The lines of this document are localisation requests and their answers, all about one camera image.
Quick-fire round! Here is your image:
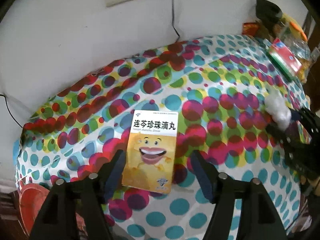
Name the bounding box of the clear plastic bag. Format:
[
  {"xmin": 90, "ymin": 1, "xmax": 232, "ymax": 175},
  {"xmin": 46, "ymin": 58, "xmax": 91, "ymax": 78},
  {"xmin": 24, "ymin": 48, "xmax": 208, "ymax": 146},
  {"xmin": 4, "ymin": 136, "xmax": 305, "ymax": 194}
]
[{"xmin": 265, "ymin": 88, "xmax": 292, "ymax": 132}]

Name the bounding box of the yellow cartoon face medicine box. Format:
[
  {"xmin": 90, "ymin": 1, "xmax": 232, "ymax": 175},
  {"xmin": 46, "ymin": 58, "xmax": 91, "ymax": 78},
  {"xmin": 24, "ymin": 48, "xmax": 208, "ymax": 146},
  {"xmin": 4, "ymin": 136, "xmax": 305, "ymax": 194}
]
[{"xmin": 121, "ymin": 110, "xmax": 178, "ymax": 194}]

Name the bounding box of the red rusty round tray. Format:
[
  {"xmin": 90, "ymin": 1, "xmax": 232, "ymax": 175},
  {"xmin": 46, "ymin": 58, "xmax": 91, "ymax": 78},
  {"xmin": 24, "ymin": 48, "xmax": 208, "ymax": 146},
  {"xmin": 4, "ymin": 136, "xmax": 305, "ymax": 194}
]
[{"xmin": 19, "ymin": 183, "xmax": 49, "ymax": 235}]

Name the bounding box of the red green medicine box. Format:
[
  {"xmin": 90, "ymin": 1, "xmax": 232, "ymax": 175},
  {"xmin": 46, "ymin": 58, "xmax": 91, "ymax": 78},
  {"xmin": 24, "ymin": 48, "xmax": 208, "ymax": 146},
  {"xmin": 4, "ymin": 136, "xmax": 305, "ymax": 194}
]
[{"xmin": 267, "ymin": 38, "xmax": 302, "ymax": 81}]

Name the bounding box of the colourful polka dot bedsheet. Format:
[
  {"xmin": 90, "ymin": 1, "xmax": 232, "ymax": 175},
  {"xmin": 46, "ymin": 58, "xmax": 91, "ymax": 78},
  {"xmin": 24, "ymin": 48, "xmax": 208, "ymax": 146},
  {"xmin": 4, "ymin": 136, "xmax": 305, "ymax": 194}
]
[{"xmin": 15, "ymin": 35, "xmax": 309, "ymax": 239}]

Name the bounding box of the yellow plush toy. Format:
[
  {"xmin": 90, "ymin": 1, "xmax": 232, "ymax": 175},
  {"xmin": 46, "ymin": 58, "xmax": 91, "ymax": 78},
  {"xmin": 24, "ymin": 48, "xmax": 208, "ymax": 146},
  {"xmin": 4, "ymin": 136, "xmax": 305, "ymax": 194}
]
[{"xmin": 281, "ymin": 13, "xmax": 308, "ymax": 42}]

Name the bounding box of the red snack packet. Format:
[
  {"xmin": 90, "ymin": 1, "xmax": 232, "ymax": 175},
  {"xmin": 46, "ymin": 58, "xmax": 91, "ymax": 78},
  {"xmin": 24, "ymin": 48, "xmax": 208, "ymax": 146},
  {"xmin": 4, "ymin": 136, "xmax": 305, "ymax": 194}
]
[{"xmin": 241, "ymin": 22, "xmax": 259, "ymax": 36}]

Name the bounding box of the black phone holder stand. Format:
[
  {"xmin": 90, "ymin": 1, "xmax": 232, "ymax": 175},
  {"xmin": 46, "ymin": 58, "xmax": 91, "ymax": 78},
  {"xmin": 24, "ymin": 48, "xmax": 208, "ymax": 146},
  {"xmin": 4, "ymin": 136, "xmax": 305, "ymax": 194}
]
[{"xmin": 255, "ymin": 0, "xmax": 283, "ymax": 31}]

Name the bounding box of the thin black wall cable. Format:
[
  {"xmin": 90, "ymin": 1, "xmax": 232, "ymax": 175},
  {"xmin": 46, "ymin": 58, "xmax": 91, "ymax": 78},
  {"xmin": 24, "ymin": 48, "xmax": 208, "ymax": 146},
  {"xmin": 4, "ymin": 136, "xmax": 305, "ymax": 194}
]
[{"xmin": 0, "ymin": 93, "xmax": 24, "ymax": 129}]

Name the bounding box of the black power cable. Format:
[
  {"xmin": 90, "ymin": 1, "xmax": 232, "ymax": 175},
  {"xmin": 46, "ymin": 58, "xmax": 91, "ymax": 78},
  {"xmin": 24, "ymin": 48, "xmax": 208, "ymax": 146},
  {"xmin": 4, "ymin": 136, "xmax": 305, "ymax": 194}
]
[{"xmin": 171, "ymin": 0, "xmax": 181, "ymax": 42}]

